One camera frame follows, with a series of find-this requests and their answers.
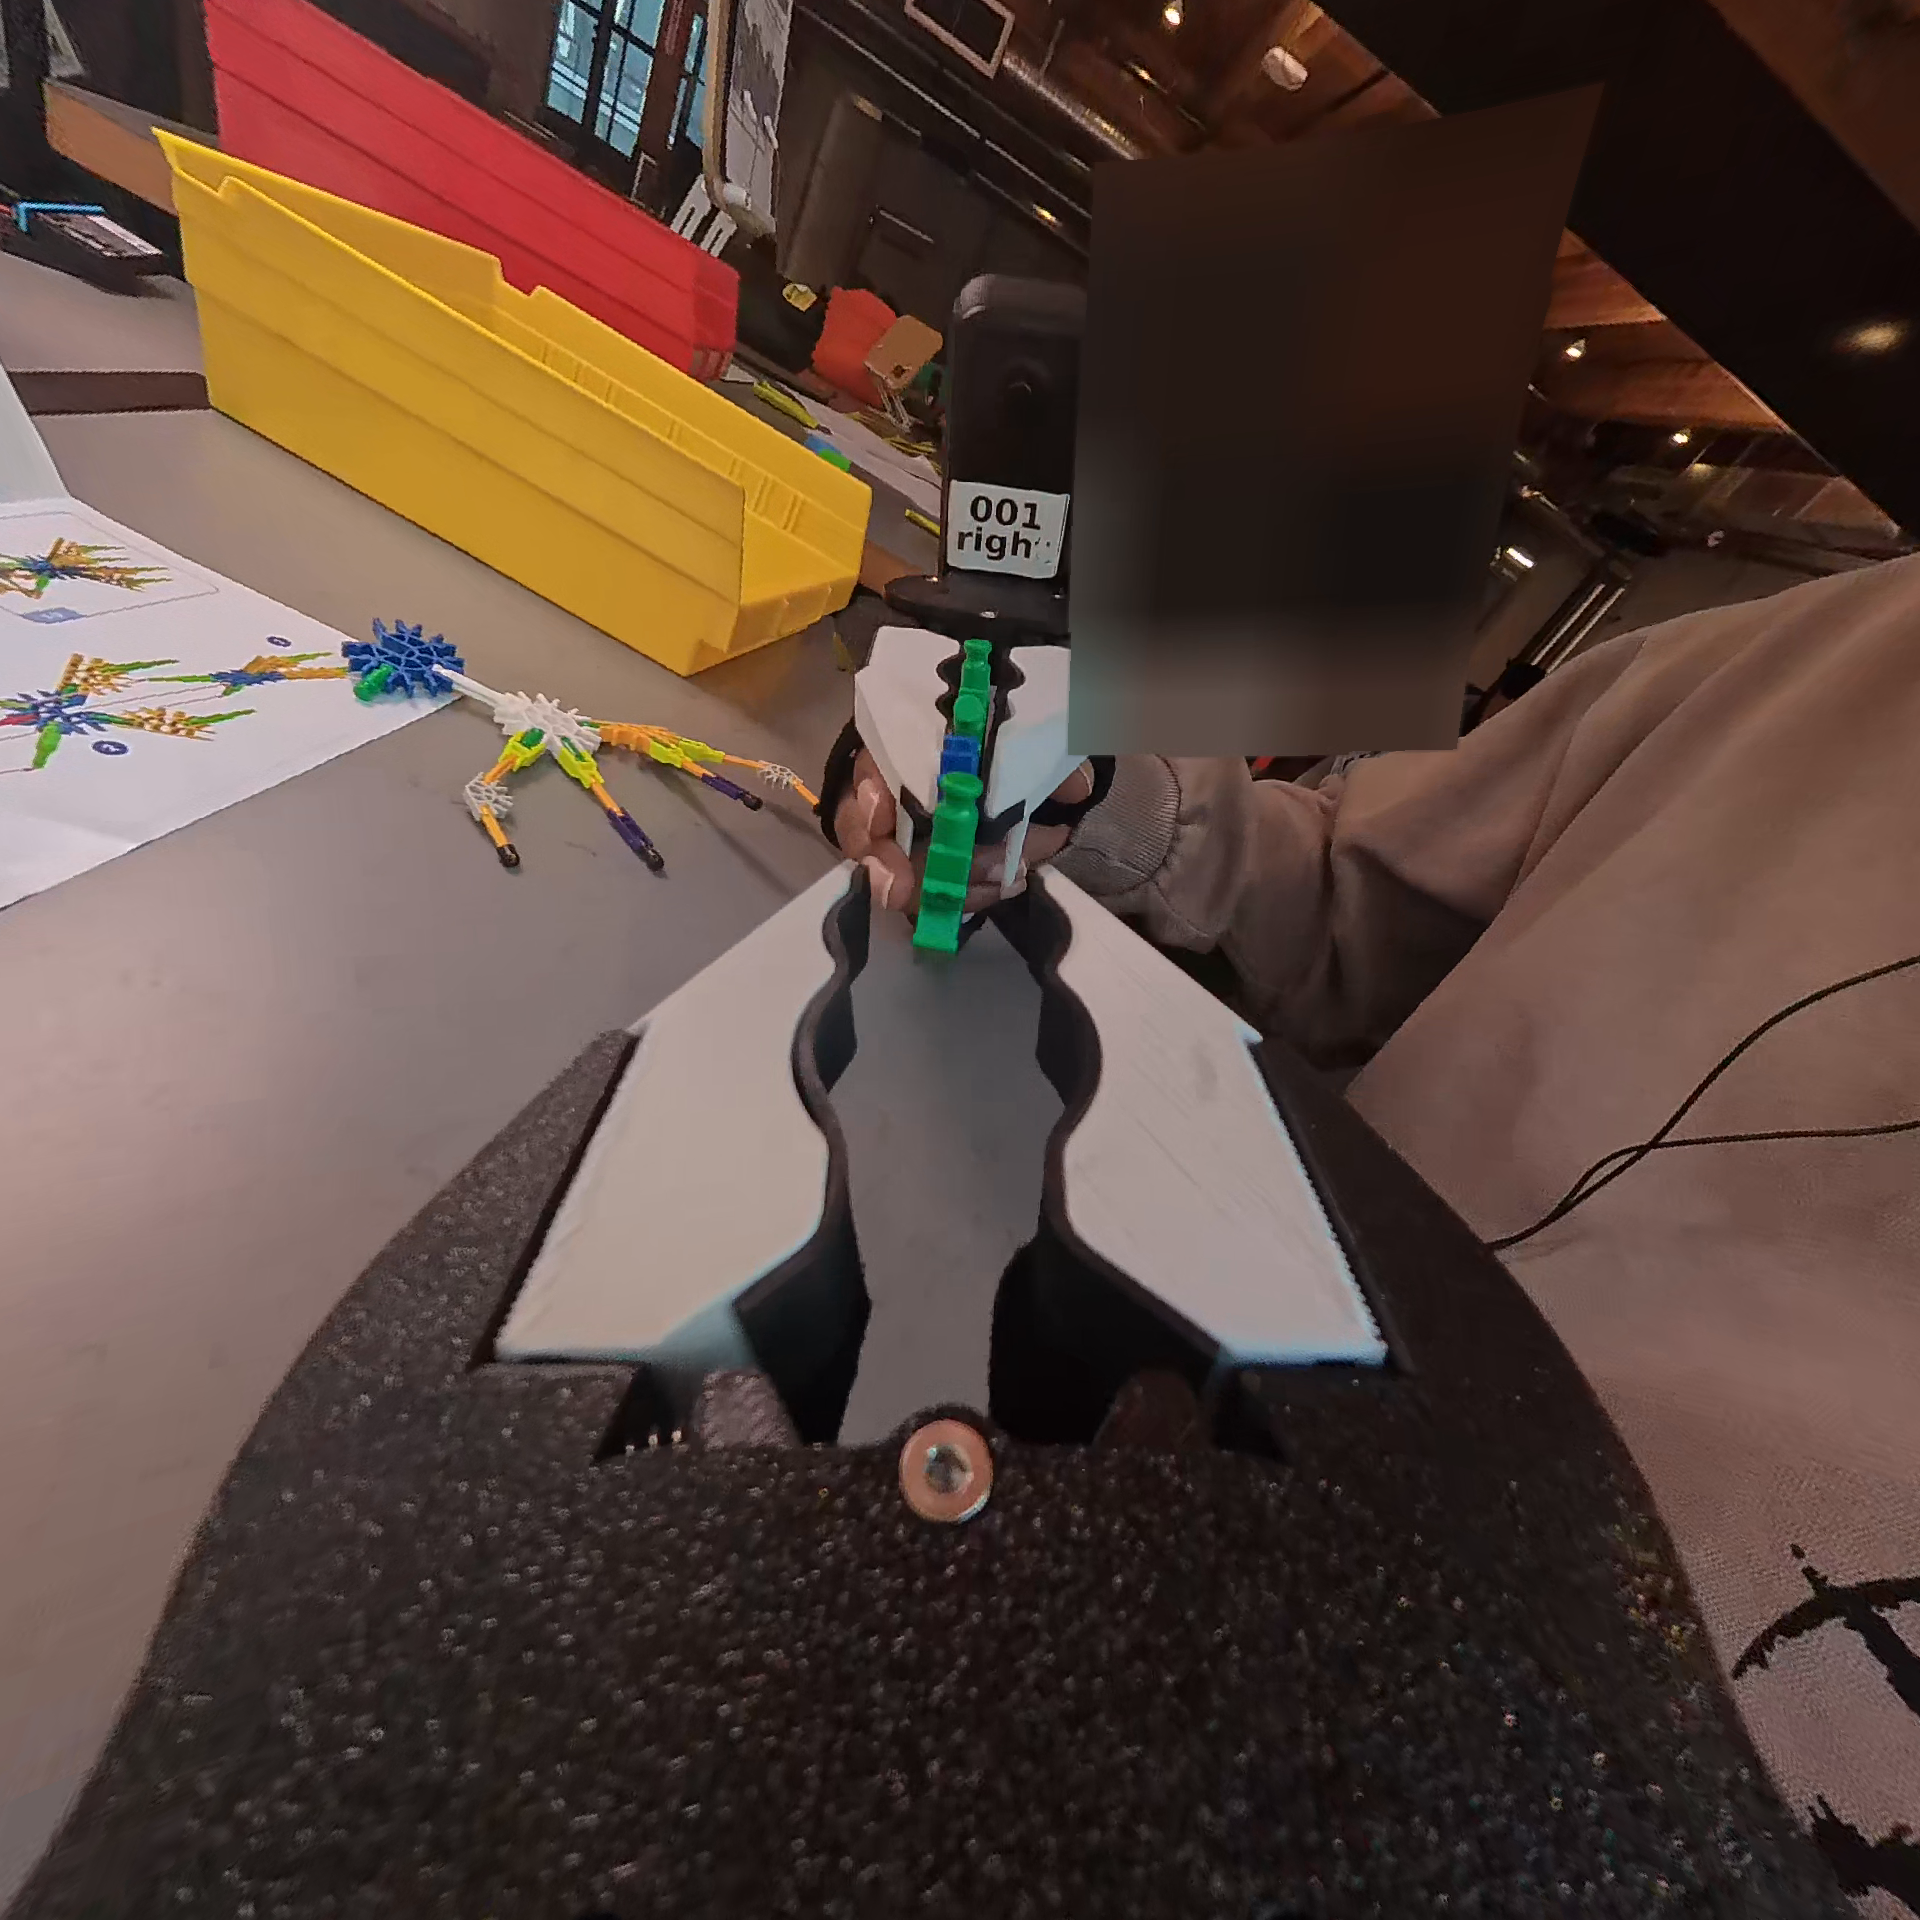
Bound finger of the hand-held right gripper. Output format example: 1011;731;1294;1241
852;627;964;842
983;646;1098;889

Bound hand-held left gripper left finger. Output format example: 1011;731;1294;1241
496;866;876;1434

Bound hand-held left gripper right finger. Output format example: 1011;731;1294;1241
992;866;1390;1434

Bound green and blue toy assembly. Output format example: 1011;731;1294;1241
913;639;1002;959

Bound multicoloured toy hand assembly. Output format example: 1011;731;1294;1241
343;618;826;876

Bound person's right forearm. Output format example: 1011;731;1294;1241
1096;569;1920;1058

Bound grey desk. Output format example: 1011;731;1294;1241
0;247;932;1848

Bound person's right hand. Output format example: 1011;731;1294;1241
816;726;1122;918

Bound orange plastic object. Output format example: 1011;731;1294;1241
816;287;947;409

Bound paned window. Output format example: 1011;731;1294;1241
545;0;712;167

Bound yellow plastic bin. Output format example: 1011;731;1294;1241
153;129;876;681

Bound person's beige sweatshirt torso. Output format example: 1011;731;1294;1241
1352;839;1920;1920

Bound stack of red plastic bins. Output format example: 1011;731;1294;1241
202;0;742;380

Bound white toy instruction sheet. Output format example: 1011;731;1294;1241
0;360;460;910

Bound small black device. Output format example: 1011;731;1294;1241
0;194;167;296

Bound black wired earphones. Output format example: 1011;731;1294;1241
1487;951;1920;1255

